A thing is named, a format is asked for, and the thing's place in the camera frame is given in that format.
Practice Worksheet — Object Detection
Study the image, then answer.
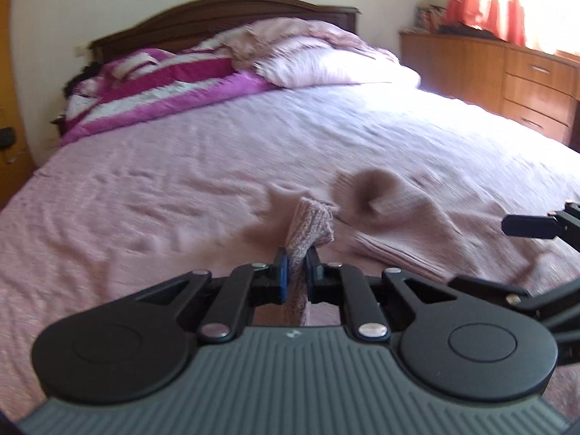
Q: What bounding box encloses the pink ruffled blanket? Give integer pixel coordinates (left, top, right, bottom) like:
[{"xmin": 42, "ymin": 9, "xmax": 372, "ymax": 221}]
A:
[{"xmin": 199, "ymin": 18, "xmax": 399, "ymax": 73}]

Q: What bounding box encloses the dark clothes pile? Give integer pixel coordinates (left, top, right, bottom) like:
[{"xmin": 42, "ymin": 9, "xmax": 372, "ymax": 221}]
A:
[{"xmin": 52, "ymin": 61, "xmax": 107, "ymax": 128}]

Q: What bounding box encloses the wooden wardrobe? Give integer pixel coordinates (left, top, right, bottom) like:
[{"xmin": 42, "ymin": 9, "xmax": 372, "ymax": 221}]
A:
[{"xmin": 0, "ymin": 0, "xmax": 37, "ymax": 209}]

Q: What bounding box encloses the orange and white curtain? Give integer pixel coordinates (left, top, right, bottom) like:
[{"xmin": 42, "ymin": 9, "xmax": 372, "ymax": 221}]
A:
[{"xmin": 446, "ymin": 0, "xmax": 580, "ymax": 55}]

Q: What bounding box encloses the pink checked pillow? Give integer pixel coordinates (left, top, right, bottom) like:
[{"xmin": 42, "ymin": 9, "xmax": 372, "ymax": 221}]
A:
[{"xmin": 256, "ymin": 47, "xmax": 422, "ymax": 89}]

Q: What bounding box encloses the magenta and white quilt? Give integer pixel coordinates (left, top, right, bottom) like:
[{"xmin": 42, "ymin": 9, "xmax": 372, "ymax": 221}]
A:
[{"xmin": 61, "ymin": 47, "xmax": 277, "ymax": 146}]

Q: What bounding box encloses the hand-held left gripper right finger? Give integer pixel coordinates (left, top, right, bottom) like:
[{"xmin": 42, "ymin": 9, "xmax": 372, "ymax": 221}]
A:
[{"xmin": 306, "ymin": 249, "xmax": 458, "ymax": 341}]

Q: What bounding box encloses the dark cloth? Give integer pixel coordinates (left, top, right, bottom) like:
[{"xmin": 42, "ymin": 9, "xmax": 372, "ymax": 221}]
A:
[{"xmin": 437, "ymin": 22, "xmax": 499, "ymax": 40}]

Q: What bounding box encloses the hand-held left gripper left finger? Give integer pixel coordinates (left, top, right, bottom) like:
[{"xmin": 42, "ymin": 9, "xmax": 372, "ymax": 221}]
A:
[{"xmin": 113, "ymin": 248, "xmax": 289, "ymax": 344}]

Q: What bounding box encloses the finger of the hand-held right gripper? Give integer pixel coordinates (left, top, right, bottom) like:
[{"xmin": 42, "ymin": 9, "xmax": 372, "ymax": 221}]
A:
[
  {"xmin": 448, "ymin": 275, "xmax": 580, "ymax": 367},
  {"xmin": 501, "ymin": 200, "xmax": 580, "ymax": 242}
]

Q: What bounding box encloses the dark wooden headboard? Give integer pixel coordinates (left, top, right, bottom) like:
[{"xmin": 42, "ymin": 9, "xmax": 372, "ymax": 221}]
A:
[{"xmin": 91, "ymin": 0, "xmax": 361, "ymax": 62}]

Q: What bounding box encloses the pink knit cardigan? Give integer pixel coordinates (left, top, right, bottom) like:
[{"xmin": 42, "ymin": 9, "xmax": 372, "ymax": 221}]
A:
[{"xmin": 240, "ymin": 167, "xmax": 563, "ymax": 327}]

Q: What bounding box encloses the wooden dresser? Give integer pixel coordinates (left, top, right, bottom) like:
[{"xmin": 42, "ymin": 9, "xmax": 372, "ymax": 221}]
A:
[{"xmin": 399, "ymin": 29, "xmax": 580, "ymax": 150}]

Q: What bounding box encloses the bed with pink sheet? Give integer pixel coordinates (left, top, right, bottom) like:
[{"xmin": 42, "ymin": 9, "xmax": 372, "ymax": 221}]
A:
[{"xmin": 0, "ymin": 84, "xmax": 580, "ymax": 418}]

